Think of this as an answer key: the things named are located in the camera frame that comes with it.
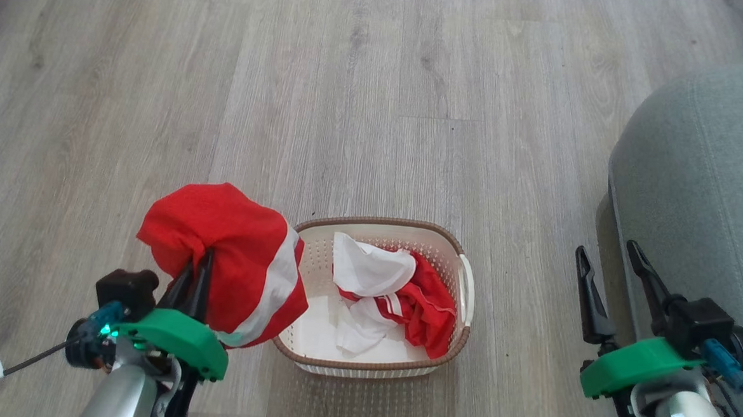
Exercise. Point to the blue wrist connector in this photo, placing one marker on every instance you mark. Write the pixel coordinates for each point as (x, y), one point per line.
(726, 365)
(101, 321)

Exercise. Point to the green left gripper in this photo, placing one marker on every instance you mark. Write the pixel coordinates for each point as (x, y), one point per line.
(174, 331)

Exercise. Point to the white brown-rimmed laundry basket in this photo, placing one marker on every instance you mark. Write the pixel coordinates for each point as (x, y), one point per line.
(314, 339)

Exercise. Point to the red garment with white stripe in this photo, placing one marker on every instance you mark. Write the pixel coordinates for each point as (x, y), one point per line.
(229, 245)

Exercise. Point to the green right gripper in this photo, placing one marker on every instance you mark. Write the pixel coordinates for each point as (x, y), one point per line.
(637, 365)

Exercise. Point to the blue right wrist connector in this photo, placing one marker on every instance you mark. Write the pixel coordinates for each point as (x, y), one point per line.
(726, 365)

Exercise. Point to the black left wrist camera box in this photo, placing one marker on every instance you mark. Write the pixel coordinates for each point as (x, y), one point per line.
(127, 288)

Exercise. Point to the red white numbered jersey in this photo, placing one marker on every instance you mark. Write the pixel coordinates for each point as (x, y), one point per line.
(427, 307)

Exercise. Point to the blue left wrist connector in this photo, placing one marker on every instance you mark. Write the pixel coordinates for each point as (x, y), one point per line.
(101, 321)

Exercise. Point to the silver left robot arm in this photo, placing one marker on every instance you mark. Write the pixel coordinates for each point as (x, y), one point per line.
(117, 392)

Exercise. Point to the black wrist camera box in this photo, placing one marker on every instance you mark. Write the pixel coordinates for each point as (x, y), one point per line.
(702, 324)
(127, 288)

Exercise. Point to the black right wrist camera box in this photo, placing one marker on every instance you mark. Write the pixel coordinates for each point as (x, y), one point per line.
(702, 324)

